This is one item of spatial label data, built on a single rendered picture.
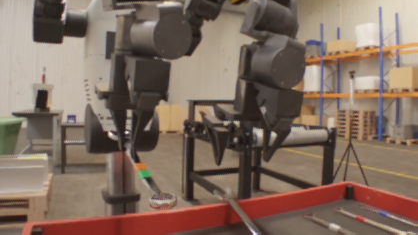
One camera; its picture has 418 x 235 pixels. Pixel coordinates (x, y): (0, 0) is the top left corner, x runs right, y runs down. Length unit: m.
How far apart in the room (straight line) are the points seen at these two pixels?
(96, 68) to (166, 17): 0.52
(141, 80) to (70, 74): 12.23
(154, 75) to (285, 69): 0.17
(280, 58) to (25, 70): 12.49
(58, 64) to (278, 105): 12.34
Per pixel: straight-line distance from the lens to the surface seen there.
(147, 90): 0.34
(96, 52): 0.85
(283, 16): 0.47
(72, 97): 12.51
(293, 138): 2.50
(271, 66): 0.39
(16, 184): 3.06
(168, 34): 0.35
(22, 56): 12.83
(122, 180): 0.93
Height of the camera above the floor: 1.14
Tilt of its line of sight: level
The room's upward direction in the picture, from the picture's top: 1 degrees clockwise
